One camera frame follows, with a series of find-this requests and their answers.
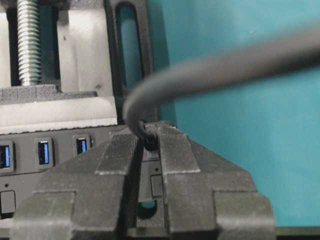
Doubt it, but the black multiport USB hub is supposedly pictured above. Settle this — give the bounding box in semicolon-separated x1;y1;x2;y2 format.
0;125;165;228

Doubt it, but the black bench vise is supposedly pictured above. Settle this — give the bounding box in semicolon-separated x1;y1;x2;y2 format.
0;0;154;135

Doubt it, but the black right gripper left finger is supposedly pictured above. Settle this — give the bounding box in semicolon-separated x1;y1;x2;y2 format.
10;134;140;240

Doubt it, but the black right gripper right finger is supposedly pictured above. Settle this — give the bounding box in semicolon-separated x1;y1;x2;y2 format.
147;122;276;240

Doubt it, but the black USB cable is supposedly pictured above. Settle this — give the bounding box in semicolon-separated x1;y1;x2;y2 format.
123;22;320;153

